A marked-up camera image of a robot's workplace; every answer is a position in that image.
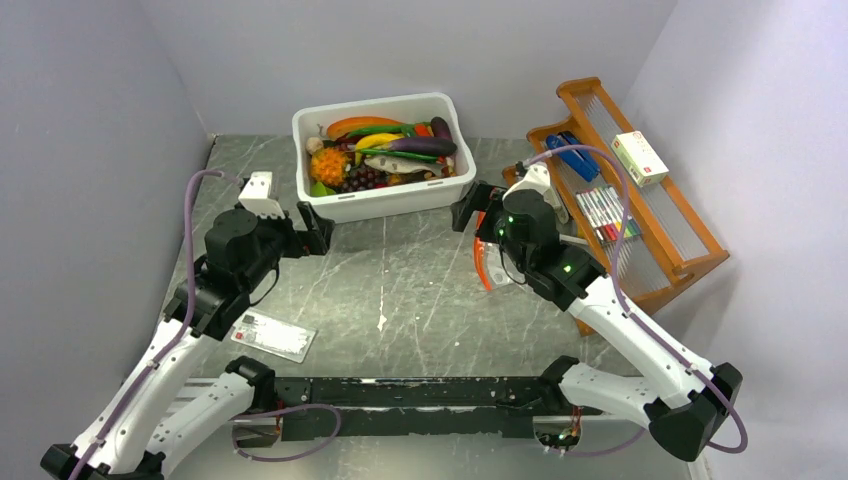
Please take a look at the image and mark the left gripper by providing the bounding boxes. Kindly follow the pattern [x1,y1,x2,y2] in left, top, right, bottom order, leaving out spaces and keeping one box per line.
[240,200,334,291]

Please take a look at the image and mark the toy pineapple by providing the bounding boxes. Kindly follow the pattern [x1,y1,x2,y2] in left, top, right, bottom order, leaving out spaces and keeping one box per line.
[309,147,351,187]

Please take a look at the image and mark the clear zip top bag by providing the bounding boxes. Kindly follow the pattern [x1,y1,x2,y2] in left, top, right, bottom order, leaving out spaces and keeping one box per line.
[473,237,513,292]

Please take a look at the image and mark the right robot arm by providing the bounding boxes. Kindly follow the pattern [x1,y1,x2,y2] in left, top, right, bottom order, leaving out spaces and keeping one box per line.
[450,182,743,462]

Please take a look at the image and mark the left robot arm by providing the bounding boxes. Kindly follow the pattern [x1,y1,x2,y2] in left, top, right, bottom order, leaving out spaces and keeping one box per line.
[40,200,335,479]

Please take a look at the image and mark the toy green lime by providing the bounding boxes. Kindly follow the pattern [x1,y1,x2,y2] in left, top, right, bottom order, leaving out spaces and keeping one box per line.
[310,182,337,198]

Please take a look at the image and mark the toy dark grapes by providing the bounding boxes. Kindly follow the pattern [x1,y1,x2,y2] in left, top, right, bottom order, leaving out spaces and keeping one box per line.
[339,164,388,193]

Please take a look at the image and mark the toy purple eggplant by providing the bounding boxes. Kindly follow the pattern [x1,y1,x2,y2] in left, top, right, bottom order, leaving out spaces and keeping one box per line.
[379,136,457,157]

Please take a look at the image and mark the toy grey fish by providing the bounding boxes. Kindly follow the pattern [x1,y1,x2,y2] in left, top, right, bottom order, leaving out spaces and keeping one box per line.
[363,155,442,176]

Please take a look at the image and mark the toy green chili pepper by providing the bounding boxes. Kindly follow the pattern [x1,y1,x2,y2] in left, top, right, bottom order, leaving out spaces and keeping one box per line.
[344,123,432,139]

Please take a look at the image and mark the toy orange papaya slice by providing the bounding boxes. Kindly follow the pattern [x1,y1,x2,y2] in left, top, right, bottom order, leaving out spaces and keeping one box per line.
[326,116,404,140]

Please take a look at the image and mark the white plastic bin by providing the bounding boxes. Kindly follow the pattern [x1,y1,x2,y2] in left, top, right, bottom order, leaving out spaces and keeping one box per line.
[292,93,477,223]

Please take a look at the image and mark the toy yellow banana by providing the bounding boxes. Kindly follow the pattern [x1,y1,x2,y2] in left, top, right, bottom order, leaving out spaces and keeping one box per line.
[354,133,402,165]

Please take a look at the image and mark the flat clear packet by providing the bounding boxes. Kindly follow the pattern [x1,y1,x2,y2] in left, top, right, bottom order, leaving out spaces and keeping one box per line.
[230,309,318,364]

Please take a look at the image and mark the blue stapler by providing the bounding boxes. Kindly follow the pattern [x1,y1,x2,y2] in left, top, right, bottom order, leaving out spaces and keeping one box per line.
[545,130,600,182]

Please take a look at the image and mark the coloured marker set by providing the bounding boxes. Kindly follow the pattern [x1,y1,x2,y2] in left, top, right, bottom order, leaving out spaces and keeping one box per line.
[575,185,642,244]

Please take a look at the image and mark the wooden shelf rack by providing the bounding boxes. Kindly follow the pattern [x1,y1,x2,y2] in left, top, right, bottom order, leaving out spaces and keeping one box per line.
[527,77,729,314]

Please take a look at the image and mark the white red box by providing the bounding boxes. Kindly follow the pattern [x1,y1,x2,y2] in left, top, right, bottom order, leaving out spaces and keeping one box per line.
[610,130,669,187]

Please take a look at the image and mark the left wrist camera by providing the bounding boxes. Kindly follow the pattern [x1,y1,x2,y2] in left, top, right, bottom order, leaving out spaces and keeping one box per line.
[238,171,286,219]

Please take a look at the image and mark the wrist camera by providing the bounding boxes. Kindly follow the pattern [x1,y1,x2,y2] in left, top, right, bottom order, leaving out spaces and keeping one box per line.
[238,171,286,219]
[506,162,570,224]

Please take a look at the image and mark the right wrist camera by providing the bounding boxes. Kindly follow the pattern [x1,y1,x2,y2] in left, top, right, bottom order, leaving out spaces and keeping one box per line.
[506,162,570,224]

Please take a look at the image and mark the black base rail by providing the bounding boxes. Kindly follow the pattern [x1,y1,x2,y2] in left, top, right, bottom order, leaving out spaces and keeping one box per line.
[225,356,604,444]

